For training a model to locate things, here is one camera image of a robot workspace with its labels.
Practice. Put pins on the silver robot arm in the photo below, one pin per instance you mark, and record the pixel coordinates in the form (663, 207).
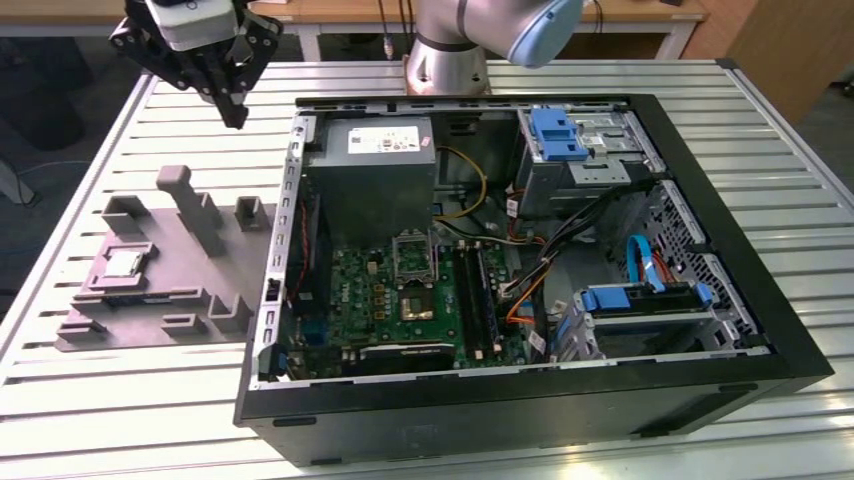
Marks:
(440, 65)

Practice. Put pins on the wooden desk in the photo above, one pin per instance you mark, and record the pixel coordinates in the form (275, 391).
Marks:
(634, 15)

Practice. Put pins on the green motherboard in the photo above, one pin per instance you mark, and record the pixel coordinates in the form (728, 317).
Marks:
(373, 330)

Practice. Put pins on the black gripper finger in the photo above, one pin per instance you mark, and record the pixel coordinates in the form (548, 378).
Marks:
(256, 45)
(153, 60)

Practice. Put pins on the silver metal disk bay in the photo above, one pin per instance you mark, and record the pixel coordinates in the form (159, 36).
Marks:
(600, 172)
(660, 316)

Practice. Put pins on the hard disk in blue carrier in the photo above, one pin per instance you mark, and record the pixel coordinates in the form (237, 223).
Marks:
(606, 299)

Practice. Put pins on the blue VGA port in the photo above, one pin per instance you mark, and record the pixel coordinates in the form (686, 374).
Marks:
(280, 364)

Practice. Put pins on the grey power supply unit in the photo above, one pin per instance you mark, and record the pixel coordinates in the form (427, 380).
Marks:
(373, 185)

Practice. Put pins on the metal locking lever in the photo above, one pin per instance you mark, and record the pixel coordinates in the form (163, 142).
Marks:
(435, 262)

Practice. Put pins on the wooden cabinet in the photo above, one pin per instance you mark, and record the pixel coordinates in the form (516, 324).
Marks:
(787, 50)

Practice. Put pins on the black PC case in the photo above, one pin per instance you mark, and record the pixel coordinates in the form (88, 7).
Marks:
(467, 425)

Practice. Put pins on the CPU socket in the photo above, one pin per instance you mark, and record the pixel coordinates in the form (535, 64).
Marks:
(416, 307)

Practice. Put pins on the RAM stick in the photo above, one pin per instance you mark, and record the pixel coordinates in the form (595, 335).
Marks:
(136, 300)

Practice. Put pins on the black chair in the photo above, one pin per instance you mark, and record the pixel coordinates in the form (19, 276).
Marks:
(40, 100)

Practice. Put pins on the black RAM slot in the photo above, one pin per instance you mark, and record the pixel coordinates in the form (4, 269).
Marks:
(484, 300)
(492, 300)
(474, 300)
(466, 300)

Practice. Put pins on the grey parts rack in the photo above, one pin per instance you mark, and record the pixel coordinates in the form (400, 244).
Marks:
(173, 270)

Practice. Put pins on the blue case clip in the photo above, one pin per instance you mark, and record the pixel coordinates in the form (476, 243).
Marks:
(438, 206)

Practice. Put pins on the silver CPU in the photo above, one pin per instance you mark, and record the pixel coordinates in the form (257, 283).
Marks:
(121, 264)

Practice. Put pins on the blue plastic drive caddy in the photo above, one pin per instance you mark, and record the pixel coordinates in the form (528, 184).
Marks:
(552, 135)

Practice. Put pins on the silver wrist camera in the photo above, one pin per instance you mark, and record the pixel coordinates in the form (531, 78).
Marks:
(193, 25)

